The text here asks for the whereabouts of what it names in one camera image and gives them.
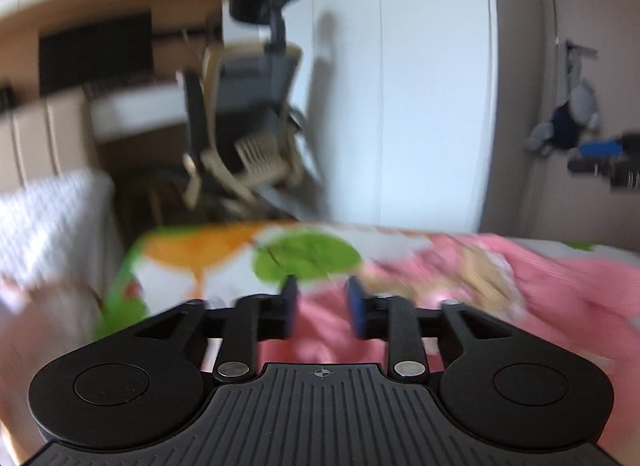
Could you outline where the pink knit garment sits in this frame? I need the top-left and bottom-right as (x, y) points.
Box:
(257, 232), (640, 377)

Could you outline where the colourful printed bed sheet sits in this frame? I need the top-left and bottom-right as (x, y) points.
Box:
(92, 219), (640, 347)

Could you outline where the grey plush toy hanging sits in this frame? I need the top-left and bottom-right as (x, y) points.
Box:
(525, 79), (601, 157)

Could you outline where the beige mesh office chair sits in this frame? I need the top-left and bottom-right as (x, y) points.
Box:
(178, 0), (310, 209)

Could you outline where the white wardrobe door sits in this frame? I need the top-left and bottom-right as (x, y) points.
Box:
(276, 0), (497, 232)

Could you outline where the black keyboard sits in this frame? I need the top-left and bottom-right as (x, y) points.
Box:
(81, 72), (176, 100)

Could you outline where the black computer monitor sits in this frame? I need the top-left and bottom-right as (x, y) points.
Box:
(38, 13), (154, 96)

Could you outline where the wooden desk with shelf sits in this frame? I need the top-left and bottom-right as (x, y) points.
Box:
(1, 0), (222, 191)

